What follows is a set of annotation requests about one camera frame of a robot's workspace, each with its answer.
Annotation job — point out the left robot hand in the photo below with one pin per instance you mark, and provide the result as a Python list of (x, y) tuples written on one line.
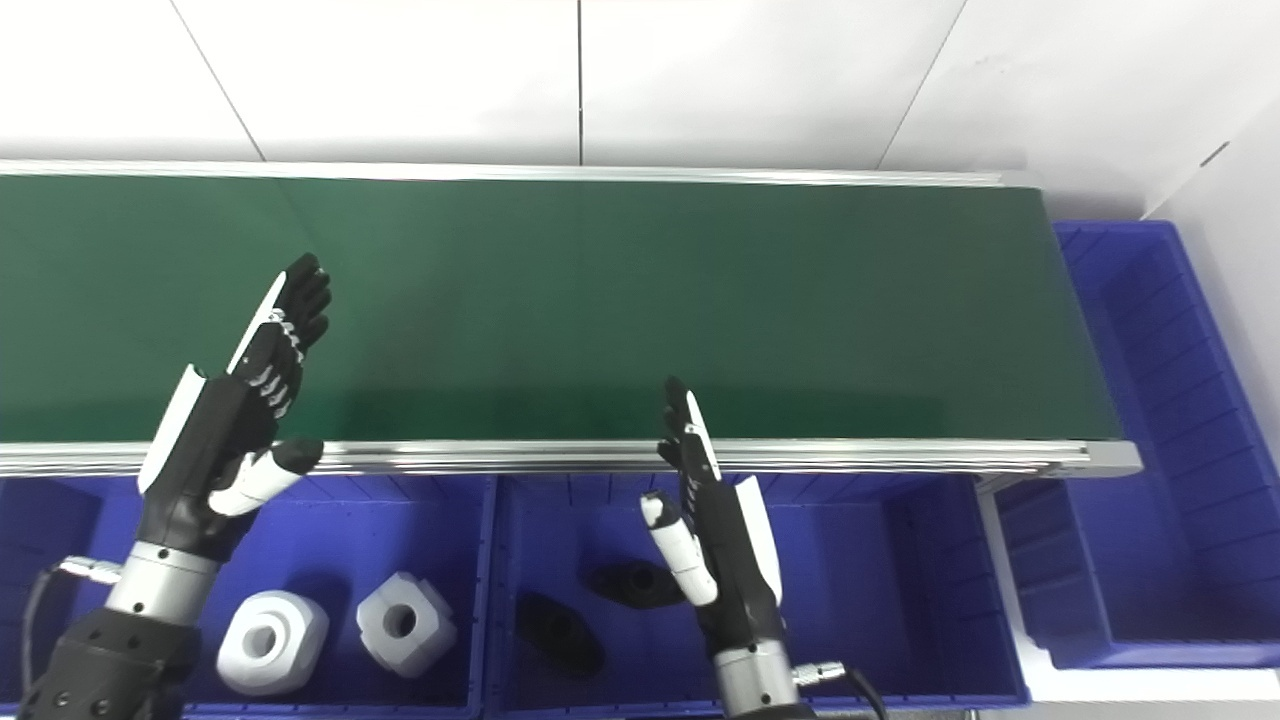
[(215, 440)]

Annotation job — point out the blue bin with white parts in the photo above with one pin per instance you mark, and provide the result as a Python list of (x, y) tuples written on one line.
[(340, 540)]

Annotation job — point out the empty blue bin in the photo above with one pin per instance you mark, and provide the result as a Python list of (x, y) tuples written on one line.
[(1170, 480)]

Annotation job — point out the white plastic part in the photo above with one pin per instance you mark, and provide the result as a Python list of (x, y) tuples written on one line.
[(430, 630), (295, 640)]

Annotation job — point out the green conveyor belt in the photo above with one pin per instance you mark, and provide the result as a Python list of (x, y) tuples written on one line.
[(600, 310), (500, 456)]

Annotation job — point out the black plastic part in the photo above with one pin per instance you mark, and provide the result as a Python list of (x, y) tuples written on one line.
[(630, 585), (558, 635)]

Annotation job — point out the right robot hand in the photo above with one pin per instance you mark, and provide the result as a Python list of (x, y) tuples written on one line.
[(735, 570)]

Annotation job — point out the blue bin with black parts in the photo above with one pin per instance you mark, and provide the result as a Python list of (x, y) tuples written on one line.
[(880, 590)]

